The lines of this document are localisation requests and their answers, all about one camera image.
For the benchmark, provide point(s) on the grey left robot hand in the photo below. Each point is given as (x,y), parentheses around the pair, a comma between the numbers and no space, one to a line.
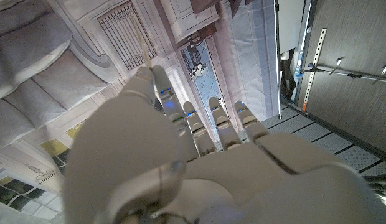
(227,186)

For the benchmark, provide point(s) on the perforated metal strip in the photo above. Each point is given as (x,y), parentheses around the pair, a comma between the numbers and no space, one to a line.
(316,65)

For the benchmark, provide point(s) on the metal rod with hooks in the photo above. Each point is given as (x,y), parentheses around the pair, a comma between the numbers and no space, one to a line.
(351,74)

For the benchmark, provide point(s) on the printed living room backdrop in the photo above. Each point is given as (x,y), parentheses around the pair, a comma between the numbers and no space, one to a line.
(56,62)

